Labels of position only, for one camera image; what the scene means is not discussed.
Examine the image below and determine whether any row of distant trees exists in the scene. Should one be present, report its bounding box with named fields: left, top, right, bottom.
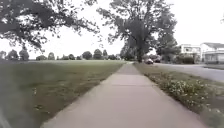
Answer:
left=0, top=48, right=121, bottom=62

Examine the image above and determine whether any pale concrete pavement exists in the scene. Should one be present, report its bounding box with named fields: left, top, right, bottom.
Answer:
left=39, top=61, right=211, bottom=128

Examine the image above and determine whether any car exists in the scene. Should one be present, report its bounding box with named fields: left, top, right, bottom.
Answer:
left=144, top=58, right=155, bottom=65

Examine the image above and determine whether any tall dark tree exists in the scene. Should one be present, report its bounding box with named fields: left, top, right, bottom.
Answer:
left=96, top=0, right=183, bottom=64

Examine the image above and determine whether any green grass lawn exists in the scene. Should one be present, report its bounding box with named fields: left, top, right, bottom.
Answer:
left=0, top=59, right=129, bottom=128

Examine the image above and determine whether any dark bush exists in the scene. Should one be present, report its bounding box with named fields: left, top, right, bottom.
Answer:
left=173, top=53, right=196, bottom=65

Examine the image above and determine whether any grass verge with white flowers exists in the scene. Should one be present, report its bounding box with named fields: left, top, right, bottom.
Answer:
left=133, top=61, right=224, bottom=128

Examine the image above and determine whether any white building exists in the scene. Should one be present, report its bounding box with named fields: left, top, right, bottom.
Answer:
left=179, top=43, right=202, bottom=63

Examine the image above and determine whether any grey asphalt road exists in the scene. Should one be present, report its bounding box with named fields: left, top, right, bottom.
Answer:
left=151, top=62, right=224, bottom=84

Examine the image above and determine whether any spreading tree with overhanging branches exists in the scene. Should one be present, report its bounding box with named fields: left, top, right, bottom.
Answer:
left=0, top=0, right=103, bottom=56

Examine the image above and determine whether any white house with pitched roof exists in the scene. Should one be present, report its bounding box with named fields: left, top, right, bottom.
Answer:
left=200, top=41, right=224, bottom=65

